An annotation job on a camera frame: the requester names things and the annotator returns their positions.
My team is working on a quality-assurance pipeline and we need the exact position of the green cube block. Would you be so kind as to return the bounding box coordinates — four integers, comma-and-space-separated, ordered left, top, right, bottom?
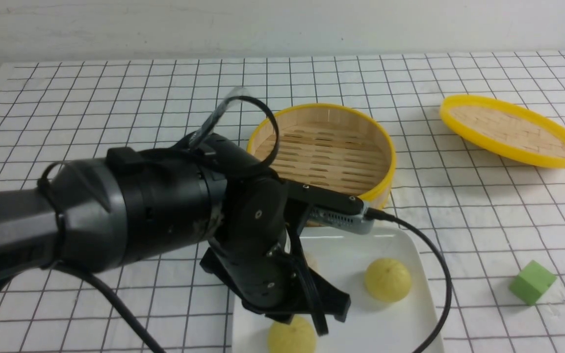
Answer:
509, 260, 558, 306

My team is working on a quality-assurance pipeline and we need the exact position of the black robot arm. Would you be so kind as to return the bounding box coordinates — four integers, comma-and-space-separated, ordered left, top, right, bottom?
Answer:
0, 134, 351, 335

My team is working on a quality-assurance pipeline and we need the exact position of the yellow bamboo steamer lid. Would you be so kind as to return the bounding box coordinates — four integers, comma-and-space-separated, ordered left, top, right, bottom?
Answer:
439, 95, 565, 169

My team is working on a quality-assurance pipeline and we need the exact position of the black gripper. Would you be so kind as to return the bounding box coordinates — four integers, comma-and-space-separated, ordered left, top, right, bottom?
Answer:
200, 230, 351, 337

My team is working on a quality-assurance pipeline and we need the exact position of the yellow bamboo steamer basket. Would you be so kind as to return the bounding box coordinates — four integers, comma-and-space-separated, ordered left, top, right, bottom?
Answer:
247, 103, 396, 209

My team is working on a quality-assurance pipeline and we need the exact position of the white square plate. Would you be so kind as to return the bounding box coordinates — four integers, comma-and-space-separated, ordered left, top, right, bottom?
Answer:
231, 227, 445, 353

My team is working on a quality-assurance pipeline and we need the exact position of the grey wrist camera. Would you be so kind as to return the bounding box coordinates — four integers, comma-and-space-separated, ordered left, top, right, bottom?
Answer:
284, 179, 374, 235

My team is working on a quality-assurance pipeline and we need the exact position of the white steamed bun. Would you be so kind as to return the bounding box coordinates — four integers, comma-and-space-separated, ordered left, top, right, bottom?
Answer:
304, 253, 319, 272

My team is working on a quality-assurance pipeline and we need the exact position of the yellow steamed bun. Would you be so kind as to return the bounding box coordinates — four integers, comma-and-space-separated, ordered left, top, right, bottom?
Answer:
364, 258, 412, 303
267, 316, 317, 353

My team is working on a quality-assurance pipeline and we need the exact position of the black camera cable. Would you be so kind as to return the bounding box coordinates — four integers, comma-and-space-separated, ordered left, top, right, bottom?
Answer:
0, 96, 453, 353

